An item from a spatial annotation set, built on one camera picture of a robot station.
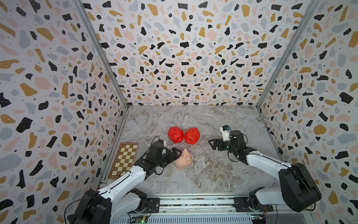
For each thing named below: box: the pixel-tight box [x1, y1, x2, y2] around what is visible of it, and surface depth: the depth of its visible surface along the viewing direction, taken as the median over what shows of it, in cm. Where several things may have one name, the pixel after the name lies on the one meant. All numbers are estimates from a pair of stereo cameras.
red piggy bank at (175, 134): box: [167, 126, 185, 144], surface depth 96 cm
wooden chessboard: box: [107, 142, 139, 179], surface depth 92 cm
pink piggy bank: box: [173, 148, 194, 169], surface depth 84 cm
